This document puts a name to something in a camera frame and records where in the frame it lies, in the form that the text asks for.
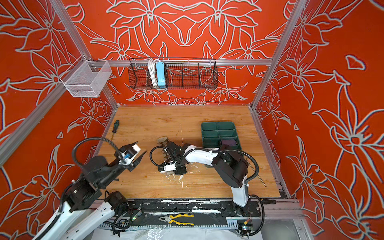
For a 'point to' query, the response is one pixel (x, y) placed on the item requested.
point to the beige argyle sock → (162, 140)
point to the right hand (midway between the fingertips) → (173, 169)
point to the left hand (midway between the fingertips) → (139, 144)
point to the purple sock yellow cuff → (229, 142)
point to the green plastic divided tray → (213, 132)
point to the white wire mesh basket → (86, 78)
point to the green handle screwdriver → (116, 125)
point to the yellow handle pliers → (170, 217)
